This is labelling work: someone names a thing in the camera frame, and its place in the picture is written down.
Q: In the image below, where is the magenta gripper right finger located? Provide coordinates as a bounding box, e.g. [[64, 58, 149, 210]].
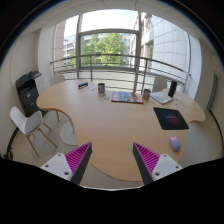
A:
[[133, 143, 182, 185]]

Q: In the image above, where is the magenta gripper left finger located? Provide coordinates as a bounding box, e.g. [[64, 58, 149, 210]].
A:
[[41, 142, 92, 185]]

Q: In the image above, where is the lilac computer mouse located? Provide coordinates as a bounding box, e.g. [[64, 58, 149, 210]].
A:
[[170, 137, 181, 152]]

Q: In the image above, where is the black mouse pad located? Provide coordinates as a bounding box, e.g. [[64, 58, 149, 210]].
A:
[[154, 107, 188, 130]]

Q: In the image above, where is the white table base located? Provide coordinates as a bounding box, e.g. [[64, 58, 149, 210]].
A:
[[60, 122, 77, 146]]

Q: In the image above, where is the white chair front left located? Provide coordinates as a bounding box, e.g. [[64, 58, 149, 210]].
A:
[[10, 106, 56, 152]]

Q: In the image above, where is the white chair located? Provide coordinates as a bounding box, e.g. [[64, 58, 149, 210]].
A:
[[50, 75, 65, 86], [10, 106, 56, 152], [153, 76, 167, 92]]

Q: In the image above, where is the light blue book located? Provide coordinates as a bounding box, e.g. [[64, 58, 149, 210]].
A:
[[151, 91, 172, 104]]

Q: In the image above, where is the patterned mug on right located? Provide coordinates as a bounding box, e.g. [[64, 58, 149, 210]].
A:
[[142, 89, 151, 99]]

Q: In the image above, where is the red magazine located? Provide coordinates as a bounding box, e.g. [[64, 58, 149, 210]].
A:
[[111, 91, 143, 104]]

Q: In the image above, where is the black upright speaker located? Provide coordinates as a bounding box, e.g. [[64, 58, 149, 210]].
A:
[[168, 81, 177, 98]]

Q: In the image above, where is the small dark box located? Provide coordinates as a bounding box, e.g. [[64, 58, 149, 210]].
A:
[[78, 82, 88, 90]]

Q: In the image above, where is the dark mug on left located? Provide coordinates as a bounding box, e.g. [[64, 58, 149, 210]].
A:
[[98, 83, 105, 93]]

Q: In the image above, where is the white chair back right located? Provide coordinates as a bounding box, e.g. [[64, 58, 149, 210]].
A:
[[153, 76, 167, 92]]

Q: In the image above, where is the white chair back left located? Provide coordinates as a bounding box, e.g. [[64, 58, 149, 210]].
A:
[[50, 75, 65, 86]]

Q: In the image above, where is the black office printer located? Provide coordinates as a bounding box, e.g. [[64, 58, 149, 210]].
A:
[[16, 70, 41, 117]]

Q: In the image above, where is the metal balcony railing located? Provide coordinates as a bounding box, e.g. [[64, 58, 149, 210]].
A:
[[51, 54, 190, 93]]

